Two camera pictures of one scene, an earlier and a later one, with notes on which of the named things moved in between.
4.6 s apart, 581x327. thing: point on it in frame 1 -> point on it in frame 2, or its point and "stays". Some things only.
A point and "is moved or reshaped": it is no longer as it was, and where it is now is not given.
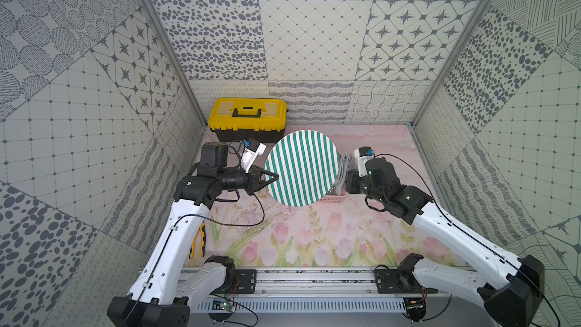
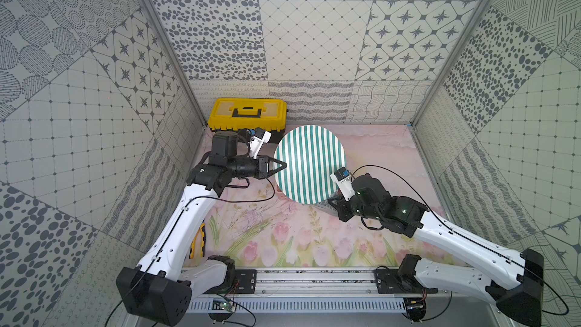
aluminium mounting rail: (333, 291) stays
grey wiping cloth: (348, 163) -> (325, 206)
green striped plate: (301, 168) is moved or reshaped
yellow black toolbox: (249, 119) stays
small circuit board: (225, 304) stays
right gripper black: (351, 182) -> (340, 200)
